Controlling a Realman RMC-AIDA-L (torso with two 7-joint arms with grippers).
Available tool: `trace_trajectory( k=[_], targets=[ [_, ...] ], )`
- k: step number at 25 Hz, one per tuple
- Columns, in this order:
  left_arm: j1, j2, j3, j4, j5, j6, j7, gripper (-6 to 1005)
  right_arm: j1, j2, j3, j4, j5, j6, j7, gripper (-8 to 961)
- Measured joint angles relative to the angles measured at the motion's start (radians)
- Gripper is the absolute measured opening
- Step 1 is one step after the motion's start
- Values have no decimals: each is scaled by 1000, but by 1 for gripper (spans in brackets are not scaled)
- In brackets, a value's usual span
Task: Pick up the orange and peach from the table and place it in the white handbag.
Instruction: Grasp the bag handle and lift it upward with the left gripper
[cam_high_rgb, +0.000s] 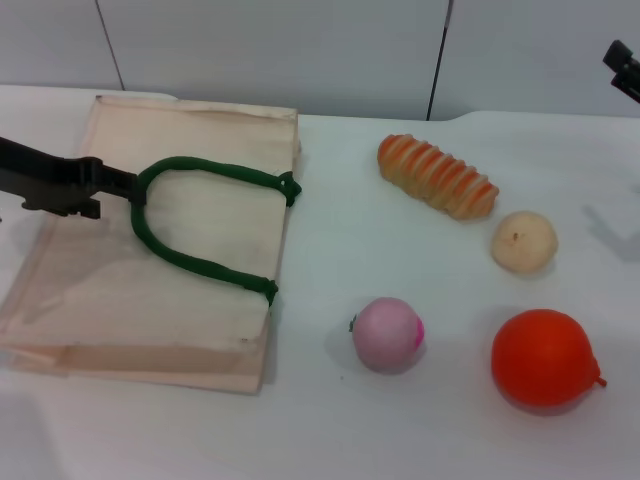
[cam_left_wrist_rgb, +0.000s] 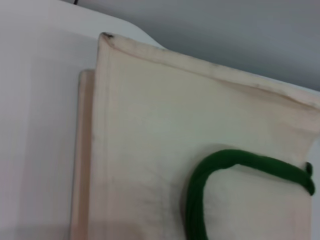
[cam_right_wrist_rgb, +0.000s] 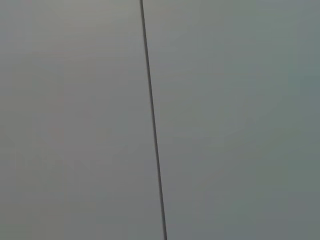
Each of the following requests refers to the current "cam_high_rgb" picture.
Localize white canvas handbag green handles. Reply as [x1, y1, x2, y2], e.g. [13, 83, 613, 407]
[0, 93, 305, 397]

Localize striped toy bread loaf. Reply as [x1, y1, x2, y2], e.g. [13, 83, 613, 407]
[376, 133, 500, 222]

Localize pale yellow toy pear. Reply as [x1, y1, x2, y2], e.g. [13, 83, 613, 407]
[490, 210, 560, 275]

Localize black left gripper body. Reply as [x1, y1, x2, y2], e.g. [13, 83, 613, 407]
[0, 135, 76, 216]

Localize orange toy fruit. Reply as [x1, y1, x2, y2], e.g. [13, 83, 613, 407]
[490, 308, 610, 414]

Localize pink toy peach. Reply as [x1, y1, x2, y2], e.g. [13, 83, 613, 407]
[348, 296, 427, 374]

